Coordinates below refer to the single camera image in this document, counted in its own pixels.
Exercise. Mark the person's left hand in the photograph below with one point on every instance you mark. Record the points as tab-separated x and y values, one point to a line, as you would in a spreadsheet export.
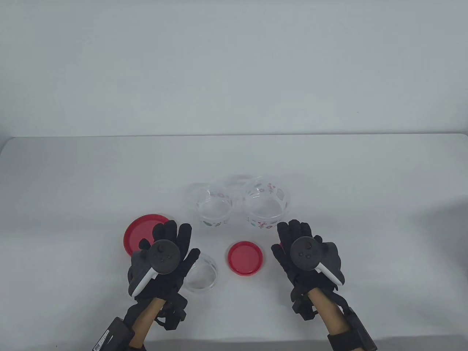
182	237

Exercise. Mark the person's right hand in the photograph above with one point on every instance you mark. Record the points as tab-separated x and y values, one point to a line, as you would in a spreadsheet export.
283	257

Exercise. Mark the medium red container lid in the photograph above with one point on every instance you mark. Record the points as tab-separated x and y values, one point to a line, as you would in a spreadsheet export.
245	257

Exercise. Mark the large red container lid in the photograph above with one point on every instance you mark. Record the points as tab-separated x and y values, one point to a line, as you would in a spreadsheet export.
142	230

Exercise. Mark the medium clear food storage container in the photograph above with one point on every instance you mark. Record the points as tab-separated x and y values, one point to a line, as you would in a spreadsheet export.
214	210

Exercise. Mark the small clear food storage container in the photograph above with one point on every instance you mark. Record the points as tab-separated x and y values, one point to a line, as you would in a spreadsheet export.
204	274

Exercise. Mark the large clear food storage container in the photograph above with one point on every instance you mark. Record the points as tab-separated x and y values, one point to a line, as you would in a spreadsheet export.
265	208

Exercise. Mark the black and white controller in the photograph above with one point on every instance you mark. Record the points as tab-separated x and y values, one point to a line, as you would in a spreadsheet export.
305	252
162	256

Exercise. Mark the black wrist pack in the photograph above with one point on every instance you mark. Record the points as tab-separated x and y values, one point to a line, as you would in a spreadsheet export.
360	329
113	336

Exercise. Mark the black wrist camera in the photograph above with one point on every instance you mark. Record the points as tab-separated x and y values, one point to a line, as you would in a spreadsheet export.
173	314
301	299

